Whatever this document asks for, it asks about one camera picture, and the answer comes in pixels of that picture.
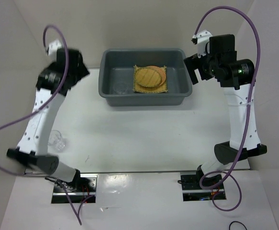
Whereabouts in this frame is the purple cable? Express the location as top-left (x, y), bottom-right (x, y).
top-left (193, 6), bottom-right (260, 211)
top-left (0, 24), bottom-right (89, 226)

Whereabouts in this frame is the black cable loop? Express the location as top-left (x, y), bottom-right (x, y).
top-left (229, 221), bottom-right (248, 230)

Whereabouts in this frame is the square bamboo mat tray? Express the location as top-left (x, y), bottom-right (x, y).
top-left (133, 65), bottom-right (167, 93)

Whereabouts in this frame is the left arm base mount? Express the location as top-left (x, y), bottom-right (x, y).
top-left (45, 173), bottom-right (98, 204)

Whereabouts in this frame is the grey plastic bin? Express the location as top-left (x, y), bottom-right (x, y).
top-left (99, 48), bottom-right (192, 106)

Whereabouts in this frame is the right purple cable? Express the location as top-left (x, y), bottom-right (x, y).
top-left (193, 6), bottom-right (260, 211)

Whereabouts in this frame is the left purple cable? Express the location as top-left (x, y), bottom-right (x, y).
top-left (0, 24), bottom-right (89, 226)

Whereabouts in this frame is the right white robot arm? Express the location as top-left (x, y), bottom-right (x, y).
top-left (184, 30), bottom-right (267, 188)

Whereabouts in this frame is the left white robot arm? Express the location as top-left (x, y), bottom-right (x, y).
top-left (7, 48), bottom-right (89, 192)

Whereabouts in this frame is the round green-rimmed bamboo tray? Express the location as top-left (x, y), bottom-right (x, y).
top-left (134, 67), bottom-right (162, 88)

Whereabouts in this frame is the round orange woven tray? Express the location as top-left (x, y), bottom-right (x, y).
top-left (150, 66), bottom-right (167, 86)

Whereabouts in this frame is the aluminium table edge rail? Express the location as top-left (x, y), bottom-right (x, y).
top-left (51, 69), bottom-right (61, 78)

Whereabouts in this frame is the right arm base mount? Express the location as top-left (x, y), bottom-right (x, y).
top-left (177, 170), bottom-right (227, 202)

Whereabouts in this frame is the clear glass bowl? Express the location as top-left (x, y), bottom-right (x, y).
top-left (113, 81), bottom-right (129, 95)

